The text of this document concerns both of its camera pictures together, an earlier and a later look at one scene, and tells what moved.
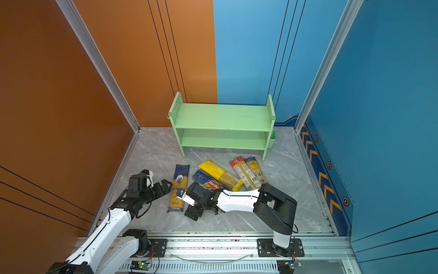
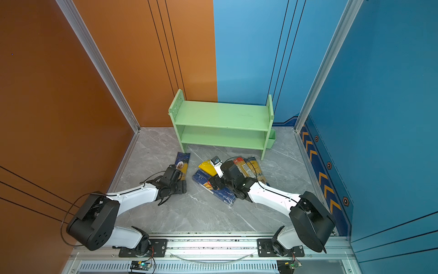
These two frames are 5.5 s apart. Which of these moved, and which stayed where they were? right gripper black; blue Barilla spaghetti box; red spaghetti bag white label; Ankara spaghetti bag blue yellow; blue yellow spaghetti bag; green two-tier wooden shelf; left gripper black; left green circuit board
Moved: left gripper black; Ankara spaghetti bag blue yellow; right gripper black
Stayed: red spaghetti bag white label; green two-tier wooden shelf; blue Barilla spaghetti box; left green circuit board; blue yellow spaghetti bag
